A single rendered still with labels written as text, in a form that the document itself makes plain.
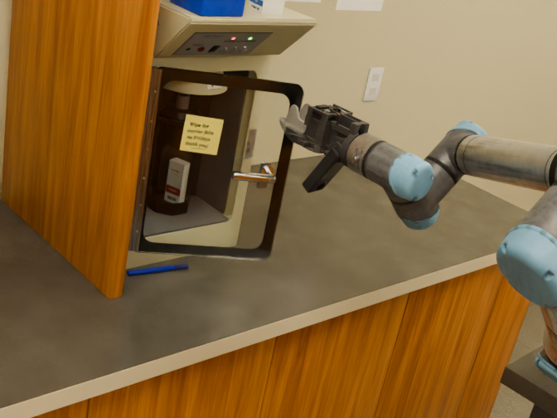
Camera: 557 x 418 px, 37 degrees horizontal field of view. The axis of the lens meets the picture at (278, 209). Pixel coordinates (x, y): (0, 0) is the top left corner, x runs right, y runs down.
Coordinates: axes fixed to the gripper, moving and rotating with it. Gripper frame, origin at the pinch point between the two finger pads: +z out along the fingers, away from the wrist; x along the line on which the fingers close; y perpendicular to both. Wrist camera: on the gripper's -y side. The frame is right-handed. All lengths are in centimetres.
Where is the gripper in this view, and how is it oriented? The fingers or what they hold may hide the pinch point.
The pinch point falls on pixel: (284, 123)
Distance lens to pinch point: 166.2
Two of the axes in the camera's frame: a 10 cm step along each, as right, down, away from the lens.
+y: 1.8, -9.0, -3.9
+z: -6.5, -4.1, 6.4
